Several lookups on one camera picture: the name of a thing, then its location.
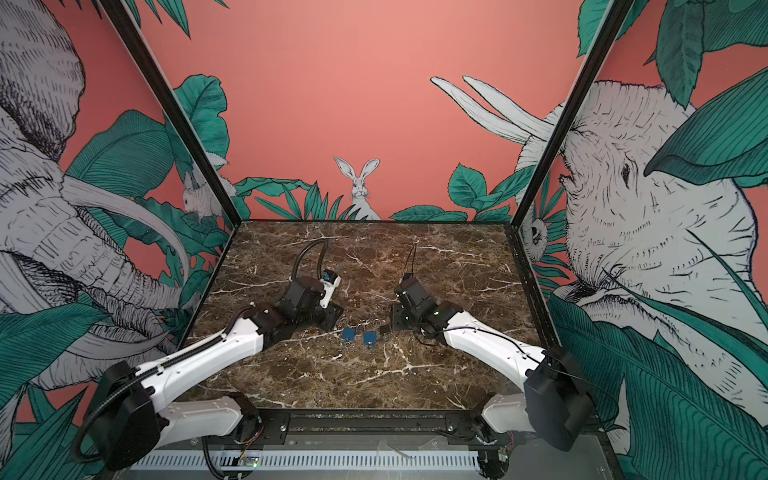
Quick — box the right black frame post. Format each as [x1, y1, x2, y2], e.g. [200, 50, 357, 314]
[511, 0, 633, 229]

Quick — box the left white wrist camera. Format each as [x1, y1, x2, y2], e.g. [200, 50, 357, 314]
[319, 269, 341, 309]

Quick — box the white slotted cable duct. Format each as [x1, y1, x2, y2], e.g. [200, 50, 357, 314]
[128, 449, 481, 472]

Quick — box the left black corrugated cable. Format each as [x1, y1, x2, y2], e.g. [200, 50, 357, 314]
[290, 238, 331, 283]

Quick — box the left black frame post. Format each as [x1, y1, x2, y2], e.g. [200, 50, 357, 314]
[99, 1, 242, 229]

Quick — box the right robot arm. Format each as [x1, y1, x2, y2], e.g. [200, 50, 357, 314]
[391, 272, 595, 452]

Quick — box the left blue padlock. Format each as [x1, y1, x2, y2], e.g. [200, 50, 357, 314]
[341, 328, 356, 344]

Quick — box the black frame post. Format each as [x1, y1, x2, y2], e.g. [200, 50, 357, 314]
[511, 0, 633, 229]
[99, 1, 242, 229]

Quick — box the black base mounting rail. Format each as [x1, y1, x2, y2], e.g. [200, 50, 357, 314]
[248, 409, 520, 450]

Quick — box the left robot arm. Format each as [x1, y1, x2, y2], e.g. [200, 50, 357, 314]
[71, 270, 343, 471]

